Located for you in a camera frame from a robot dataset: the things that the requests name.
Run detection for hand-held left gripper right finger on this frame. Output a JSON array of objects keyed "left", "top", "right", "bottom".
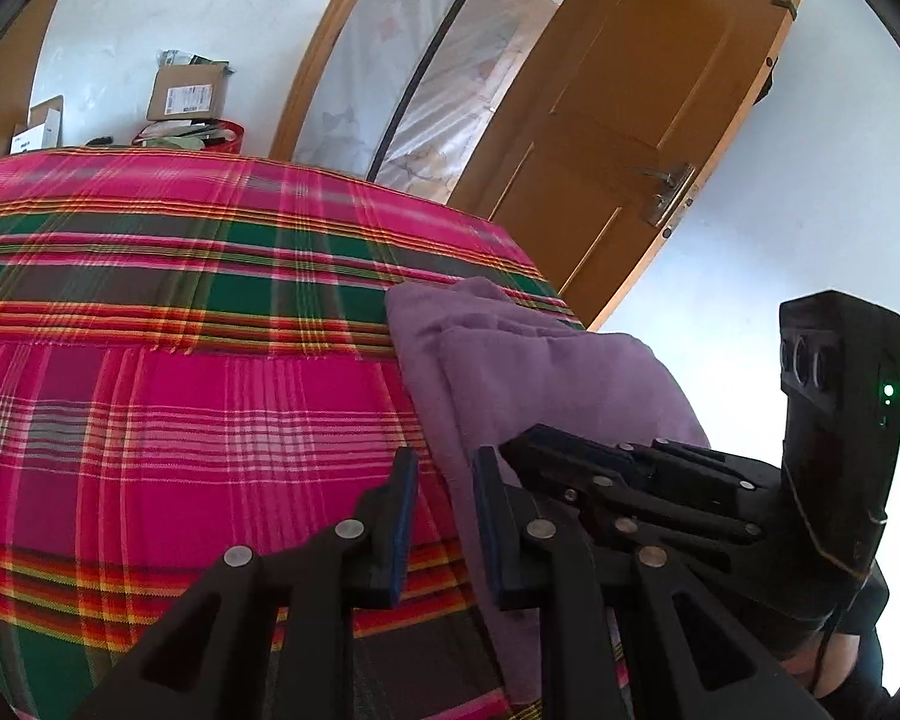
[{"left": 472, "top": 446, "right": 833, "bottom": 720}]

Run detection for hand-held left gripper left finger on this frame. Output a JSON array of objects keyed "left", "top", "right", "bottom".
[{"left": 75, "top": 447, "right": 421, "bottom": 720}]

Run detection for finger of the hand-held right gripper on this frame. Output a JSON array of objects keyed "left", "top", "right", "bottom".
[
  {"left": 616, "top": 435, "right": 782, "bottom": 494},
  {"left": 499, "top": 424, "right": 762, "bottom": 547}
]

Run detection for purple pants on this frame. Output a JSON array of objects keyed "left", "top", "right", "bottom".
[{"left": 385, "top": 277, "right": 713, "bottom": 707}]

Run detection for person's right forearm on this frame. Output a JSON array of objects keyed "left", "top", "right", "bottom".
[{"left": 780, "top": 624, "right": 893, "bottom": 720}]

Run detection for pink green plaid blanket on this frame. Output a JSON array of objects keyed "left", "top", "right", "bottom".
[{"left": 0, "top": 150, "right": 587, "bottom": 720}]

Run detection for wooden door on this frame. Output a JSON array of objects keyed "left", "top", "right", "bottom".
[{"left": 446, "top": 0, "right": 812, "bottom": 332}]

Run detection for clear plastic door curtain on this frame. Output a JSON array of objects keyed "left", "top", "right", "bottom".
[{"left": 296, "top": 0, "right": 595, "bottom": 205}]

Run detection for red basin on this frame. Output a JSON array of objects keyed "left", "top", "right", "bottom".
[{"left": 131, "top": 118, "right": 248, "bottom": 155}]

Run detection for cardboard box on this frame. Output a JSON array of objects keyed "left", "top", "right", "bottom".
[{"left": 146, "top": 51, "right": 234, "bottom": 124}]

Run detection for small white box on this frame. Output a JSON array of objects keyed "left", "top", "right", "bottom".
[{"left": 11, "top": 95, "right": 67, "bottom": 153}]

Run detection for wooden wardrobe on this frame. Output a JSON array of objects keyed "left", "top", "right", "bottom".
[{"left": 0, "top": 0, "right": 77, "bottom": 160}]

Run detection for metal door handle lock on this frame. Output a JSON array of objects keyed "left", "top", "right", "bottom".
[{"left": 634, "top": 161, "right": 699, "bottom": 228}]

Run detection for wooden door frame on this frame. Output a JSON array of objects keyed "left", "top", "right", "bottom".
[{"left": 268, "top": 0, "right": 395, "bottom": 167}]

